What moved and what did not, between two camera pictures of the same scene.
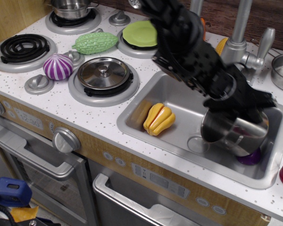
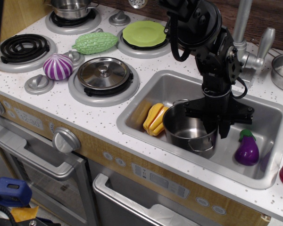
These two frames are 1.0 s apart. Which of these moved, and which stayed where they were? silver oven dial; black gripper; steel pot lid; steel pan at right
Moved: black gripper
Stayed: steel pot lid; steel pan at right; silver oven dial
